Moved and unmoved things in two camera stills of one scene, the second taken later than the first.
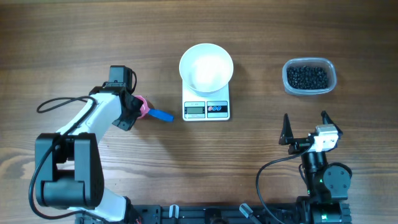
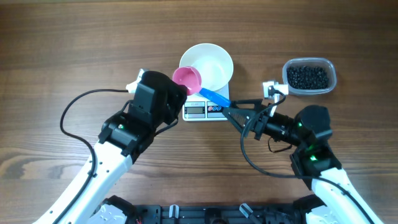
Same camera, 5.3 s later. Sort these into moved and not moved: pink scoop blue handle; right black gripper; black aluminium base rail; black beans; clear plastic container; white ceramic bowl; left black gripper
Moved: left black gripper; pink scoop blue handle; right black gripper
Not moved: black beans; clear plastic container; white ceramic bowl; black aluminium base rail
